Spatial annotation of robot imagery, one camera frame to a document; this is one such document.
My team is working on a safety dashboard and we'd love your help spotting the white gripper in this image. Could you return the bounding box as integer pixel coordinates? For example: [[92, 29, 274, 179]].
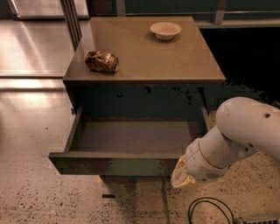
[[171, 138, 228, 189]]

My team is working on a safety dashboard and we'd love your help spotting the drawer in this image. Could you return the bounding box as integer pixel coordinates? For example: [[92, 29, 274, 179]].
[[49, 107, 210, 177]]

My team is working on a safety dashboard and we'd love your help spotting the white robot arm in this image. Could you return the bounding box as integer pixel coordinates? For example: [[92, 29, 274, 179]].
[[171, 97, 280, 188]]

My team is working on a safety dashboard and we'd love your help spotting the grey power strip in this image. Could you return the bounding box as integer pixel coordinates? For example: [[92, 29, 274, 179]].
[[234, 217, 280, 224]]

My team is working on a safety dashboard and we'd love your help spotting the crushed brown soda can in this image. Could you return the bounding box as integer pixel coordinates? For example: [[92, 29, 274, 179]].
[[85, 51, 119, 73]]

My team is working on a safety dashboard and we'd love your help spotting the white shallow bowl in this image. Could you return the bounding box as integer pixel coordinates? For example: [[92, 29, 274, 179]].
[[150, 22, 182, 41]]

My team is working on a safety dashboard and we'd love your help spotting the black floor cable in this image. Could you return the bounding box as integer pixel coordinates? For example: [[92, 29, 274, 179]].
[[187, 197, 236, 224]]

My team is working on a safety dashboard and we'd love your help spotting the metal window frame post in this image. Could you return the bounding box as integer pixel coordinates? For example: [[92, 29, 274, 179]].
[[60, 0, 82, 50]]

